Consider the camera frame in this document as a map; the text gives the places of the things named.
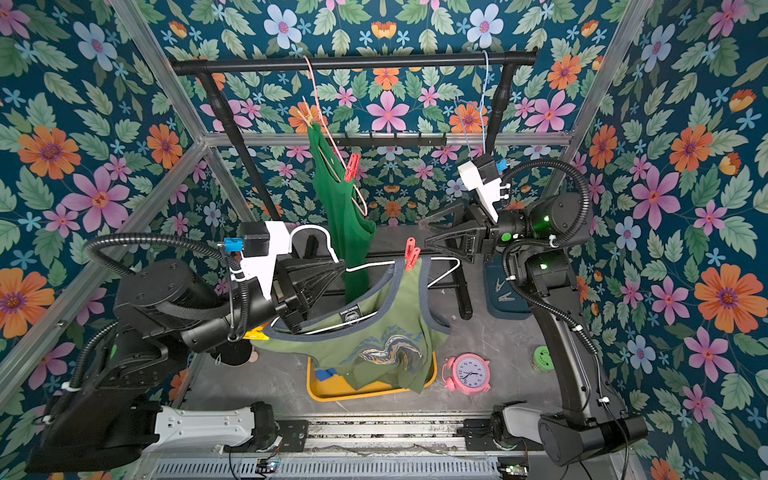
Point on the black clothes rack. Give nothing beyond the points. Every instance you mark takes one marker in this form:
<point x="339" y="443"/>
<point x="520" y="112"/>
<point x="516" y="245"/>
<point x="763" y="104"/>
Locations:
<point x="204" y="71"/>

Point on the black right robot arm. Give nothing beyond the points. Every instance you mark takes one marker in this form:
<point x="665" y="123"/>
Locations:
<point x="593" y="419"/>

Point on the blue tank top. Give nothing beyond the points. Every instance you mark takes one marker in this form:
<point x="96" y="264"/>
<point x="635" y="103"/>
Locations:
<point x="324" y="375"/>

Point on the white wire hanger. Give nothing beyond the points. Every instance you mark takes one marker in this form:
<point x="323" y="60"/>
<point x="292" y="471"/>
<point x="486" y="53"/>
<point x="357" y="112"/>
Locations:
<point x="377" y="259"/>
<point x="480" y="106"/>

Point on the green round smiley toy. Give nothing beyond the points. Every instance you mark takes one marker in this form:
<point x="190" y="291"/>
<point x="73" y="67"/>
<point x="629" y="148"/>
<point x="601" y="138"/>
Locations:
<point x="541" y="360"/>

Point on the pink alarm clock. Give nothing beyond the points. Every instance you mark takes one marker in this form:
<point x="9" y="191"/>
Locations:
<point x="468" y="374"/>

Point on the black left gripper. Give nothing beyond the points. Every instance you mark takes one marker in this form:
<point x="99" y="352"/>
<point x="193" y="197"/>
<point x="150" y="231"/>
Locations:
<point x="288" y="285"/>

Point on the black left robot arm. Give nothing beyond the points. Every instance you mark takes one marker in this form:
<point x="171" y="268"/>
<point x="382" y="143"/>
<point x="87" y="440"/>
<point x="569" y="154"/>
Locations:
<point x="104" y="418"/>

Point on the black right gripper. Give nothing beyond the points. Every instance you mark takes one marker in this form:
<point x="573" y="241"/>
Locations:
<point x="477" y="225"/>

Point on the yellow plastic tray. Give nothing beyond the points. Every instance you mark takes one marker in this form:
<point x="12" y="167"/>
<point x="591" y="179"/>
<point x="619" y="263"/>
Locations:
<point x="337" y="389"/>

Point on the olive grey tank top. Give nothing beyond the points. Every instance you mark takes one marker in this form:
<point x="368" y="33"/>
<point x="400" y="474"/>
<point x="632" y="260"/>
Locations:
<point x="388" y="334"/>

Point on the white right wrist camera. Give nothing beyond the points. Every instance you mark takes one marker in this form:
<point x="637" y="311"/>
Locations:
<point x="481" y="176"/>

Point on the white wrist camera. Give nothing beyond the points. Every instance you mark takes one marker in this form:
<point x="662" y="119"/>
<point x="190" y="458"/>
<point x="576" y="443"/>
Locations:
<point x="260" y="244"/>
<point x="481" y="176"/>

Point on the dark teal tray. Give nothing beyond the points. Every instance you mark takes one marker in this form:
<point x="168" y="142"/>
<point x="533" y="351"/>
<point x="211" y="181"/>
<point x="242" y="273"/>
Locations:
<point x="502" y="302"/>

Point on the red clothespin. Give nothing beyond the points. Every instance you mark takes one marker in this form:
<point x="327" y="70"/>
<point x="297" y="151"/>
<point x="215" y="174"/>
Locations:
<point x="352" y="168"/>
<point x="411" y="254"/>

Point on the yellow clothespin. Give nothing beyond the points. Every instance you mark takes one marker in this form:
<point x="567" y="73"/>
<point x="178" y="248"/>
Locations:
<point x="257" y="334"/>

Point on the green tank top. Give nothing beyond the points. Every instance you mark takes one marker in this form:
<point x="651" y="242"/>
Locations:
<point x="351" y="232"/>

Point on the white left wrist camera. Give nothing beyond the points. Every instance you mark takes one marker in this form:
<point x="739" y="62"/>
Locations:
<point x="260" y="244"/>

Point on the doll with striped shirt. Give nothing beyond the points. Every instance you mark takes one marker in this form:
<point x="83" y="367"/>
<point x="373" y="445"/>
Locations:
<point x="234" y="354"/>

